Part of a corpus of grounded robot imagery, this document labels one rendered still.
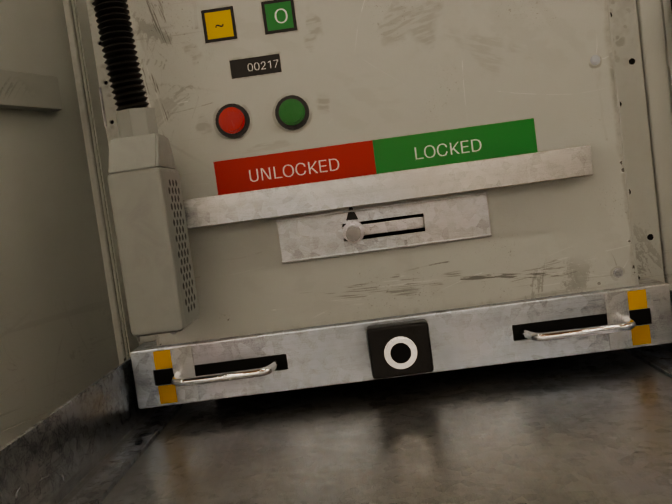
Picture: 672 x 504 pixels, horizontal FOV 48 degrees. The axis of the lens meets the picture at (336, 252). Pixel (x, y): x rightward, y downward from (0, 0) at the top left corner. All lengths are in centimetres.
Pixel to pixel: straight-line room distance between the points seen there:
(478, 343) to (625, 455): 24
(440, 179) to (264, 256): 19
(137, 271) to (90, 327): 33
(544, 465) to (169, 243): 35
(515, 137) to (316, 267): 24
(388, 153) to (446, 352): 21
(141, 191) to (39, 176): 30
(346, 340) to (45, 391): 37
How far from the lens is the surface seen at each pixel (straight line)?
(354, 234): 70
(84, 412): 69
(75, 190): 100
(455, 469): 57
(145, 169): 67
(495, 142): 77
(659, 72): 104
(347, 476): 58
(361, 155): 76
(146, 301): 68
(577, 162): 75
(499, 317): 77
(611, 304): 79
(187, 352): 78
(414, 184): 72
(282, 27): 78
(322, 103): 76
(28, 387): 93
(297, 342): 76
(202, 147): 77
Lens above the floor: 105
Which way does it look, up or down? 4 degrees down
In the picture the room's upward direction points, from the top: 8 degrees counter-clockwise
